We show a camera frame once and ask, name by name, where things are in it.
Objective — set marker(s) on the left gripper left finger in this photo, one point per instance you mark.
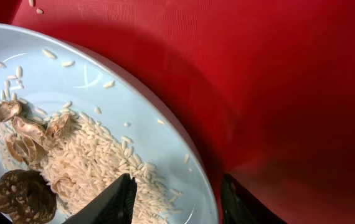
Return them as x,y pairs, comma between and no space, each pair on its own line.
114,205

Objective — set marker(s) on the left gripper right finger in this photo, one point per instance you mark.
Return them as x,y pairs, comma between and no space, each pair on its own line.
239,206

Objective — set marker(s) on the food leftovers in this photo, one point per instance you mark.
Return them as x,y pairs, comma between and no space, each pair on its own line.
85,160

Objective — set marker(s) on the red plastic serving tray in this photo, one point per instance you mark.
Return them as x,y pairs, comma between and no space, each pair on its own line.
265,89

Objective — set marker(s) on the large light blue plate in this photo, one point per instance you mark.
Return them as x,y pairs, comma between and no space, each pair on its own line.
47,73

